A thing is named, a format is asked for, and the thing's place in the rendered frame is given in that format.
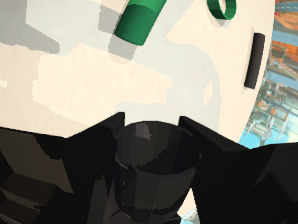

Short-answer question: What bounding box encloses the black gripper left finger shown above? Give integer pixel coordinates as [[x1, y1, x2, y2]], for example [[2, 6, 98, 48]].
[[0, 112, 125, 224]]

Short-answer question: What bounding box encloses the green tube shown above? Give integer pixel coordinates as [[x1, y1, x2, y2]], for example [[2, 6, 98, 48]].
[[114, 0, 166, 45]]

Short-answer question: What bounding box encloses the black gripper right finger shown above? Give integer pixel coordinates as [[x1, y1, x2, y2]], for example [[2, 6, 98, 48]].
[[178, 116, 298, 224]]

